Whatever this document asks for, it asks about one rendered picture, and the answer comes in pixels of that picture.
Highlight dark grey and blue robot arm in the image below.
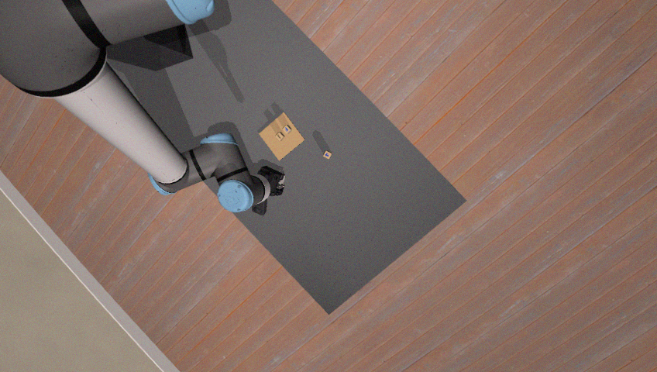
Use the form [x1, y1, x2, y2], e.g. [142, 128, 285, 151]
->
[0, 0, 270, 215]

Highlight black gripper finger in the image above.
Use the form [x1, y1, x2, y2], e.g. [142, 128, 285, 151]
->
[274, 175, 285, 195]

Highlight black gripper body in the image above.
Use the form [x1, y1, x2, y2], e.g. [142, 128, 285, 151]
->
[257, 166, 285, 196]

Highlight tan flat mat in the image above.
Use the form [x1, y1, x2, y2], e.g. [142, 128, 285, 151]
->
[259, 112, 305, 161]

